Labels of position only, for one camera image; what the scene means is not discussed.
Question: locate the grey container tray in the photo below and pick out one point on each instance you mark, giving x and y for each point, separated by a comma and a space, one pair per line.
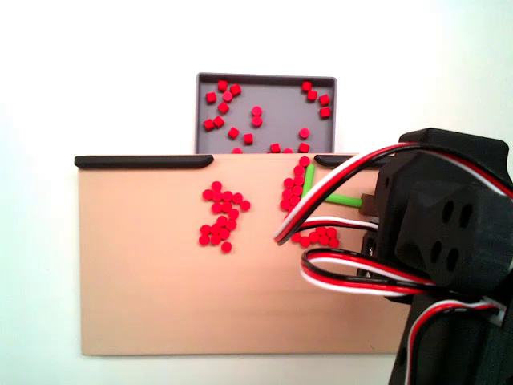
280, 120

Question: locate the beige flat board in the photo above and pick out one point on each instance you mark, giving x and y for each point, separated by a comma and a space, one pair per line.
160, 288

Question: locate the black guard rail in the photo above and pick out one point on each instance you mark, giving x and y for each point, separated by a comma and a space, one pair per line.
326, 160
140, 161

